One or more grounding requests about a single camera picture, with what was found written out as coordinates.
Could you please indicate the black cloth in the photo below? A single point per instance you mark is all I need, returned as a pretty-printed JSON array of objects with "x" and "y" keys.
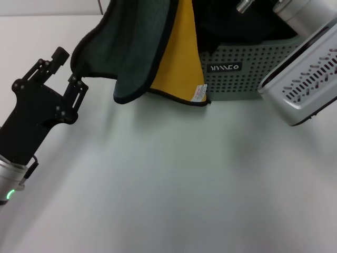
[{"x": 223, "y": 26}]

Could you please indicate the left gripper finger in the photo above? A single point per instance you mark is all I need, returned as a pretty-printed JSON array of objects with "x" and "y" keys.
[
  {"x": 60, "y": 56},
  {"x": 75, "y": 95}
]

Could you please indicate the yellow and dark green towel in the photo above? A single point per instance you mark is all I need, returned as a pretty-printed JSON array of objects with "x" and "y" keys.
[{"x": 126, "y": 52}]

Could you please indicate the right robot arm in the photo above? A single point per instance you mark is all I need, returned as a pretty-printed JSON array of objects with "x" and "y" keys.
[{"x": 297, "y": 13}]

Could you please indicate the grey green perforated storage box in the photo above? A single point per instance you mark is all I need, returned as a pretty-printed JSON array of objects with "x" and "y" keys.
[{"x": 237, "y": 84}]

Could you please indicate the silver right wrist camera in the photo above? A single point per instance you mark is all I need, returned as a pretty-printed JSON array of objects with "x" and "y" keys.
[{"x": 302, "y": 79}]

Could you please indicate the right wrist silver plug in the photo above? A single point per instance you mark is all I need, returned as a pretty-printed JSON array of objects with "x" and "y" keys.
[{"x": 245, "y": 5}]

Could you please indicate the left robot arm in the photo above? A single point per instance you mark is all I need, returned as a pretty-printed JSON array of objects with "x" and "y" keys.
[{"x": 8, "y": 176}]

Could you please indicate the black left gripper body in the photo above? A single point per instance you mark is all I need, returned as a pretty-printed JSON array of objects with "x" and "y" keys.
[{"x": 29, "y": 116}]

